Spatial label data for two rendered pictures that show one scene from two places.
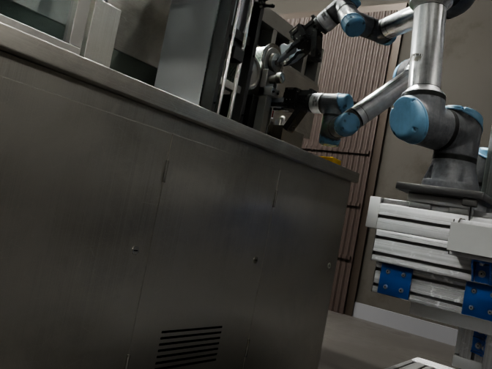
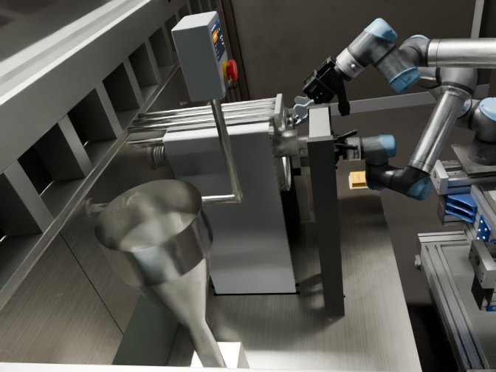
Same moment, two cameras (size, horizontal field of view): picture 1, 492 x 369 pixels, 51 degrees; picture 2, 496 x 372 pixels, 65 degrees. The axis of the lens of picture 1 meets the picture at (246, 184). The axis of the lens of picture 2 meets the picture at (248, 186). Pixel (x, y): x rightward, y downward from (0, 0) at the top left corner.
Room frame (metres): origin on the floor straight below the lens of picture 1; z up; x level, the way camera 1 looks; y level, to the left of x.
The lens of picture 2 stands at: (1.06, 0.56, 1.82)
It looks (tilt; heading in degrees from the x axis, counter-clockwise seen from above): 35 degrees down; 337
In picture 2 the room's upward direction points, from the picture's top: 13 degrees counter-clockwise
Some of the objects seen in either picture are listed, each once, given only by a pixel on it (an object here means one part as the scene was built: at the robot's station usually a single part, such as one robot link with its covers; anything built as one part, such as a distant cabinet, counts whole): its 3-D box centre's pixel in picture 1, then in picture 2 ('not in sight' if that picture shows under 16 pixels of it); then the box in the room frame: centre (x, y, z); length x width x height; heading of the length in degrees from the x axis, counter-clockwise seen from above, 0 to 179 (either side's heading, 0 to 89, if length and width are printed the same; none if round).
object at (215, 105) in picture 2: not in sight; (226, 149); (1.57, 0.36, 1.51); 0.02 x 0.02 x 0.20
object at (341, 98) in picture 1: (336, 104); (377, 147); (1.86, -0.27, 1.11); 0.11 x 0.08 x 0.09; 52
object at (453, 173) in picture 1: (452, 174); not in sight; (1.43, -0.56, 0.87); 0.15 x 0.15 x 0.10
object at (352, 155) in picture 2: (317, 102); (352, 149); (1.91, -0.20, 1.11); 0.08 x 0.05 x 0.08; 142
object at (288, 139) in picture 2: not in sight; (286, 144); (1.77, 0.12, 1.33); 0.06 x 0.06 x 0.06; 52
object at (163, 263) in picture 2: not in sight; (156, 228); (1.48, 0.52, 1.50); 0.14 x 0.14 x 0.06
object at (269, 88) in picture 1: (266, 110); (305, 184); (1.93, -0.02, 1.05); 0.06 x 0.05 x 0.31; 52
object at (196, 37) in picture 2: not in sight; (209, 56); (1.57, 0.35, 1.66); 0.07 x 0.07 x 0.10; 53
